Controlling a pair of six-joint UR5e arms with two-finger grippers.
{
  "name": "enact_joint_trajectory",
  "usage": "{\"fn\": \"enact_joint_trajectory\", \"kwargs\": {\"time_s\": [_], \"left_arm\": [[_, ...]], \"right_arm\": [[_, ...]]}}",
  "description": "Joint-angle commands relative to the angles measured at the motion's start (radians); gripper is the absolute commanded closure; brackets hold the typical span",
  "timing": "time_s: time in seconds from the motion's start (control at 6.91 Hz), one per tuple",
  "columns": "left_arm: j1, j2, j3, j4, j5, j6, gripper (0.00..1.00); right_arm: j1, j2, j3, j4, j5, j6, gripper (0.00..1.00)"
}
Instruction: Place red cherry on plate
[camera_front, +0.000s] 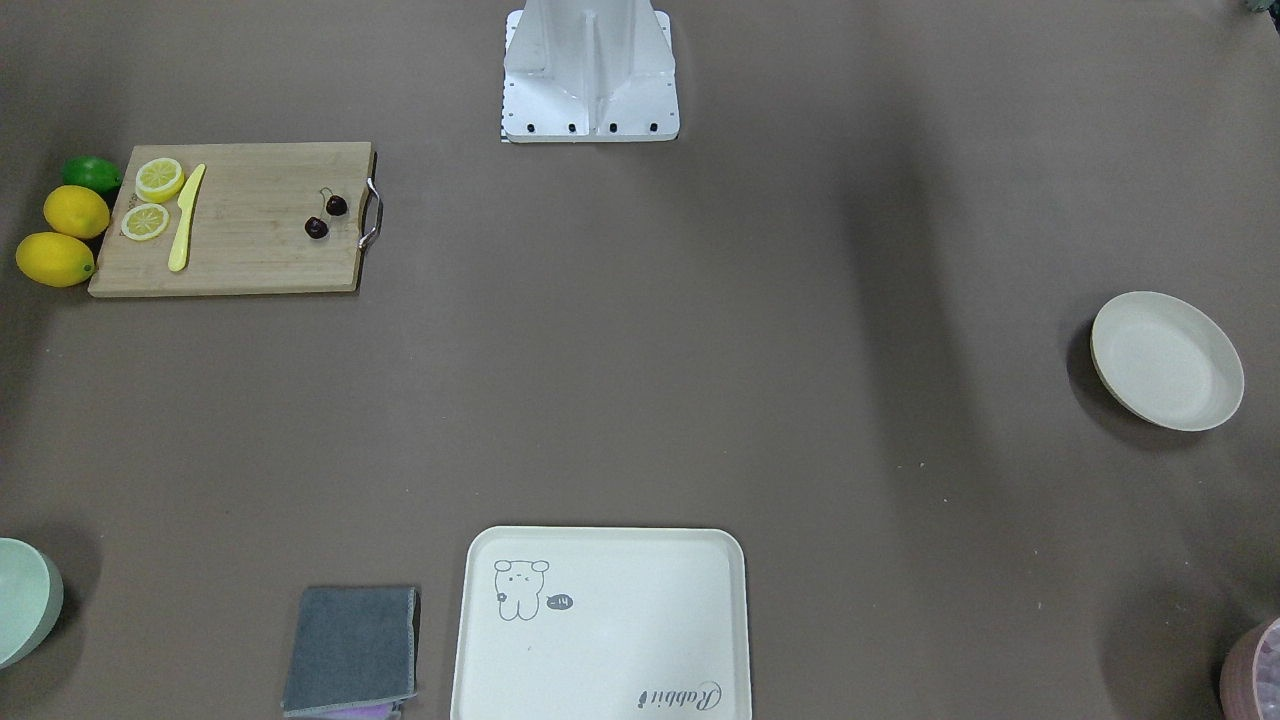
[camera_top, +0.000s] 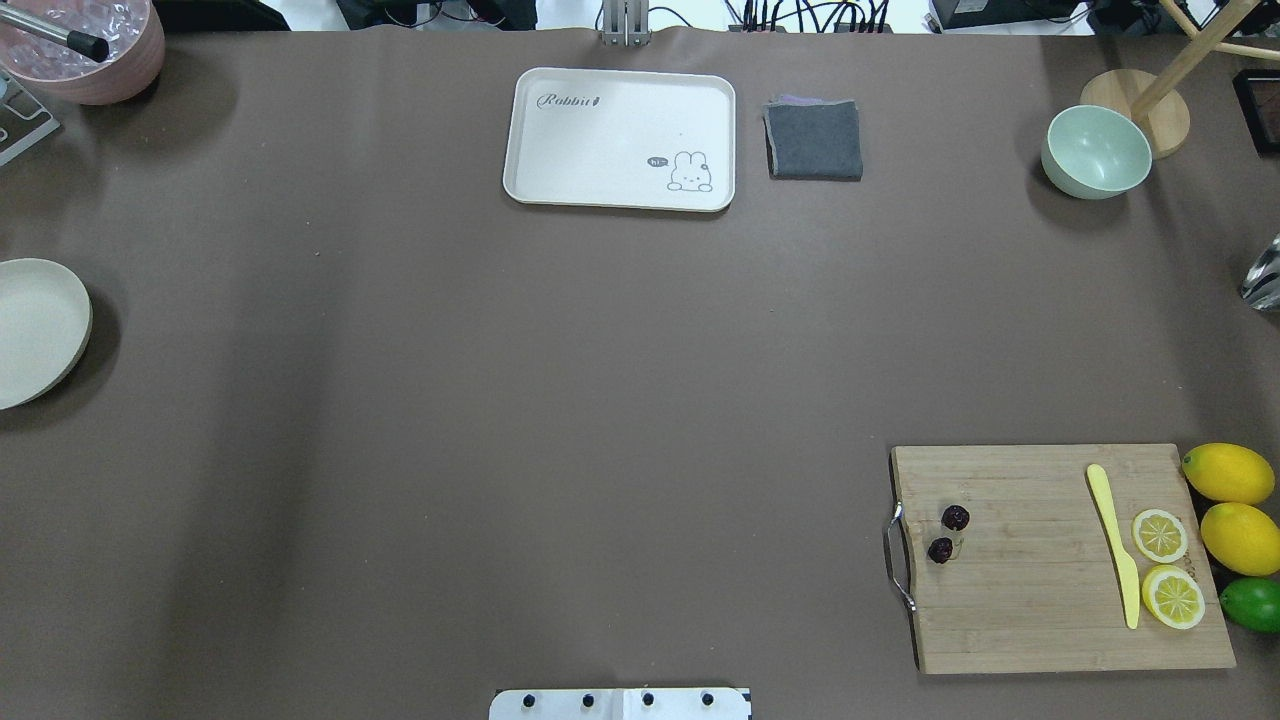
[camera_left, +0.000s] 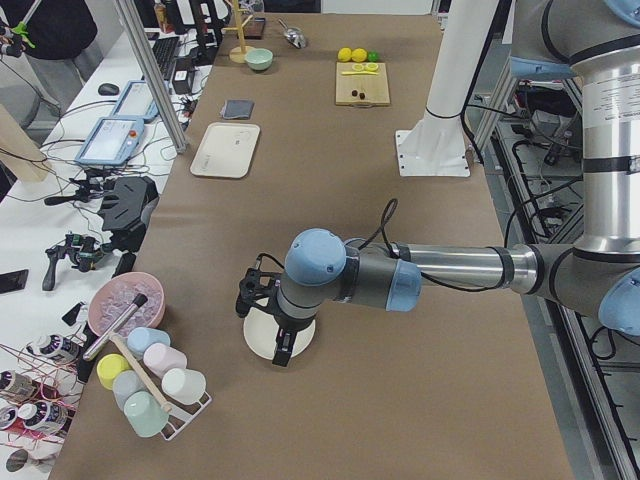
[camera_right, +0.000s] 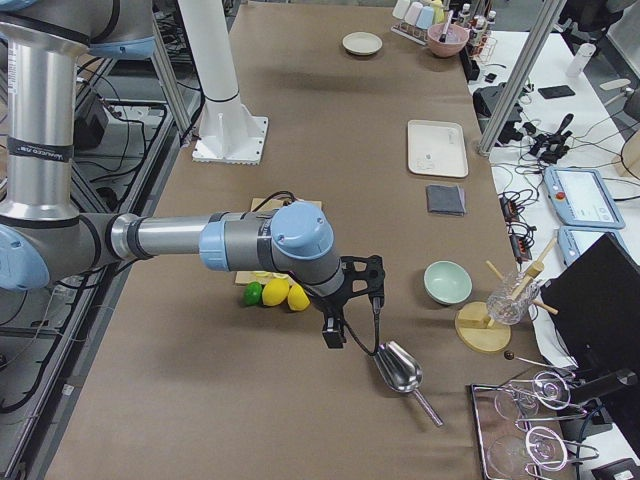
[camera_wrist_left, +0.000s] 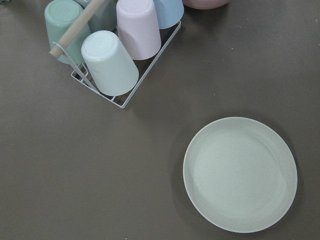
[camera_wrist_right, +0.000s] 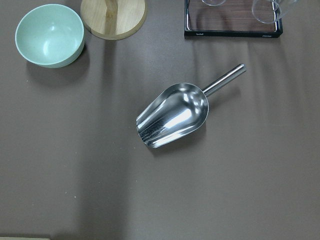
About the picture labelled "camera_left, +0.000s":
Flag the metal ice scoop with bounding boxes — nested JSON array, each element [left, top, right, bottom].
[[277, 18, 307, 49]]

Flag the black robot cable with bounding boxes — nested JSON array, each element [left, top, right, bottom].
[[357, 197, 511, 293]]

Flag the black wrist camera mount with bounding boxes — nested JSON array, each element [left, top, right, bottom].
[[235, 252, 284, 318]]

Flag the blue teach pendant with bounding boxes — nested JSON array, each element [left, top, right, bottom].
[[111, 80, 159, 123], [75, 116, 145, 167]]

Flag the aluminium frame post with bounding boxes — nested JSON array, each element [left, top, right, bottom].
[[114, 0, 187, 154]]

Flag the mint green cup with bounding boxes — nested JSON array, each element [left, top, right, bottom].
[[123, 391, 169, 438]]

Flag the person in black top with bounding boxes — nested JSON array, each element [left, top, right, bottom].
[[25, 0, 98, 60]]

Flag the black computer mouse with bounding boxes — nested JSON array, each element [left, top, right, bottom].
[[97, 83, 120, 96]]

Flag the folded grey cloth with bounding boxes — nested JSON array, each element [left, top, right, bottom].
[[220, 99, 254, 120]]

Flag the white cup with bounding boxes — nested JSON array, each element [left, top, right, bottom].
[[161, 368, 206, 405]]

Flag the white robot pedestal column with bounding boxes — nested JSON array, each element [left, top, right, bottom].
[[425, 0, 499, 120]]

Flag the pink cup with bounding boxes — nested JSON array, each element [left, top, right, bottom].
[[143, 342, 187, 378]]

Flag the grey cup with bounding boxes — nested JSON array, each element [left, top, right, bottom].
[[112, 370, 146, 411]]

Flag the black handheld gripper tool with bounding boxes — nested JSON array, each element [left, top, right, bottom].
[[42, 233, 108, 291]]

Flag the round cream plate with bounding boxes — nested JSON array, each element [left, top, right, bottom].
[[242, 305, 317, 360]]

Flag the metal muddler black tip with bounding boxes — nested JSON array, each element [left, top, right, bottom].
[[82, 293, 148, 361]]

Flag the black plastic bracket stand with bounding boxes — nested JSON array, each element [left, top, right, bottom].
[[98, 176, 159, 252]]

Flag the dark wooden tray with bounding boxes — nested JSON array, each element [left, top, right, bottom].
[[244, 18, 266, 40]]

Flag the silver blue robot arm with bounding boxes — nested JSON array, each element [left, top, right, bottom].
[[269, 1, 639, 366]]

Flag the mint green bowl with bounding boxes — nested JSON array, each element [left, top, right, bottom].
[[245, 48, 274, 72]]

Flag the black keyboard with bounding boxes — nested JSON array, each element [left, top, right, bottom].
[[152, 36, 180, 81]]

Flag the cream rabbit tray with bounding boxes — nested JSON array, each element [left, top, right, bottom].
[[190, 122, 260, 179]]

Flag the wooden mug tree stand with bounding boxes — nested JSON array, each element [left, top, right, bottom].
[[222, 0, 254, 64]]

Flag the white cup rack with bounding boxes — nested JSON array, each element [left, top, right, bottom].
[[109, 333, 213, 442]]

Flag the wooden cutting board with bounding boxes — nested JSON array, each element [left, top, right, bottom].
[[335, 62, 391, 106]]

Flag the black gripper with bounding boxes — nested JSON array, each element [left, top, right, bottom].
[[272, 305, 313, 367]]

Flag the yellow cup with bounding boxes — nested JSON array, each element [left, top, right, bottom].
[[96, 353, 131, 390]]

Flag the pink bowl of ice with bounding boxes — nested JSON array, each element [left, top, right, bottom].
[[88, 272, 165, 337]]

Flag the white pedestal base plate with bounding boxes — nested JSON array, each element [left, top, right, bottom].
[[394, 112, 470, 177]]

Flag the black smartphone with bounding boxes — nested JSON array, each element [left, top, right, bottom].
[[0, 269, 29, 294]]

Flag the whole yellow lemon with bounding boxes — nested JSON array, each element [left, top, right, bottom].
[[351, 48, 368, 63], [337, 47, 352, 62]]

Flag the blue cup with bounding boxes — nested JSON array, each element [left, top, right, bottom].
[[126, 327, 171, 360]]

